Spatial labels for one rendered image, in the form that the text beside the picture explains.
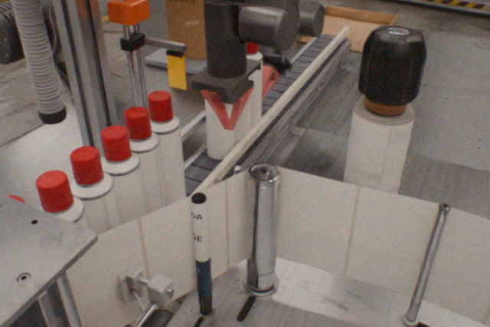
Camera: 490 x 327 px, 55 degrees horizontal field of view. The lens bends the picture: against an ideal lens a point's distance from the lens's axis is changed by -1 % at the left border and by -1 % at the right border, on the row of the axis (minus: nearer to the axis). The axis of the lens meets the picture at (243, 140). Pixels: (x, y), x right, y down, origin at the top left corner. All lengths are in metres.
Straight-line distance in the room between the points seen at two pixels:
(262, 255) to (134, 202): 0.18
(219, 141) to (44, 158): 0.39
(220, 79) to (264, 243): 0.23
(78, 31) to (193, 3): 0.65
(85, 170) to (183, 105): 0.65
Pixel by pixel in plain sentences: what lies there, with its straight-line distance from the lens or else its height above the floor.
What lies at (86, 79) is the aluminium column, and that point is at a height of 1.09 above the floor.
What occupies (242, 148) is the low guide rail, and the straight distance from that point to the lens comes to 0.86.
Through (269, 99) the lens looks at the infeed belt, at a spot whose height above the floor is 0.88.
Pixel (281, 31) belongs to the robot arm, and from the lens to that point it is 0.59.
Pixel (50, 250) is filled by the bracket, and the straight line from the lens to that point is 0.37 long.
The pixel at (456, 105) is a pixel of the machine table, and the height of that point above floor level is 0.83.
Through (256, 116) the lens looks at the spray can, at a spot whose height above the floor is 0.92.
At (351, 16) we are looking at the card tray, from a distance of 1.81.
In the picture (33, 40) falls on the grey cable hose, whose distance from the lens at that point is 0.61.
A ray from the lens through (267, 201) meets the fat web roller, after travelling 0.54.
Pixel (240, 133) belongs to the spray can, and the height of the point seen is 0.92.
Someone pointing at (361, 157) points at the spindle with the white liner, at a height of 1.00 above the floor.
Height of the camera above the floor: 1.39
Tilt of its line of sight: 33 degrees down
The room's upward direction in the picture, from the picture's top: straight up
